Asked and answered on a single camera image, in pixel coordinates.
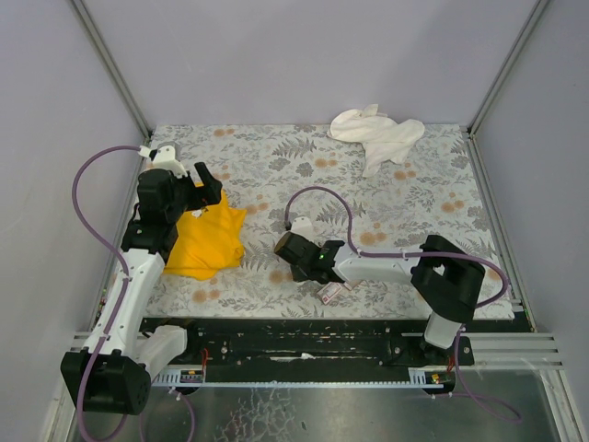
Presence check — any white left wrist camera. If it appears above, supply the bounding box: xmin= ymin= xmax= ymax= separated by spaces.
xmin=139 ymin=145 xmax=189 ymax=179

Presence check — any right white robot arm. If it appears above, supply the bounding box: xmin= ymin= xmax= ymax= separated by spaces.
xmin=274 ymin=231 xmax=485 ymax=350

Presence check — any yellow folded cloth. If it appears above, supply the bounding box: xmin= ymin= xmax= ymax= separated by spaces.
xmin=163 ymin=190 xmax=247 ymax=281

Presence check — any aluminium frame post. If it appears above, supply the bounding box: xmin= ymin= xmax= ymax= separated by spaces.
xmin=467 ymin=0 xmax=552 ymax=137
xmin=67 ymin=0 xmax=153 ymax=140

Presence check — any white slotted cable duct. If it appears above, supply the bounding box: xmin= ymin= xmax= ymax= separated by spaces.
xmin=147 ymin=368 xmax=444 ymax=393

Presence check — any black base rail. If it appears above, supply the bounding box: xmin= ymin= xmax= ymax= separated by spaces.
xmin=94 ymin=315 xmax=475 ymax=383

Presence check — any white red staple box sleeve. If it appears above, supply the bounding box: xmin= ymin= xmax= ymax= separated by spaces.
xmin=318 ymin=283 xmax=346 ymax=305

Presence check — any floral table mat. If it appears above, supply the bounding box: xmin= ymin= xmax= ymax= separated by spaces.
xmin=146 ymin=124 xmax=498 ymax=319

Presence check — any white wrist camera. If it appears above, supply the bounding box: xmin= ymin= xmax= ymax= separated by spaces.
xmin=290 ymin=216 xmax=315 ymax=239
xmin=139 ymin=145 xmax=189 ymax=179

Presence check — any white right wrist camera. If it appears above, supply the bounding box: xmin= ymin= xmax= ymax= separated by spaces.
xmin=290 ymin=216 xmax=315 ymax=239

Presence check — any white crumpled cloth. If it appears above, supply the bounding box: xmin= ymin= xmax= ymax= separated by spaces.
xmin=328 ymin=104 xmax=425 ymax=178

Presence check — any right aluminium frame post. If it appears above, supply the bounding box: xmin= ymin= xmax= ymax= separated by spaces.
xmin=467 ymin=0 xmax=552 ymax=137

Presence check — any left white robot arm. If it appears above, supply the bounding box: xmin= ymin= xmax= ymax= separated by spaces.
xmin=61 ymin=162 xmax=222 ymax=415

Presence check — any left aluminium frame post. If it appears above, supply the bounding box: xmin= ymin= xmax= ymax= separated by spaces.
xmin=67 ymin=0 xmax=153 ymax=140

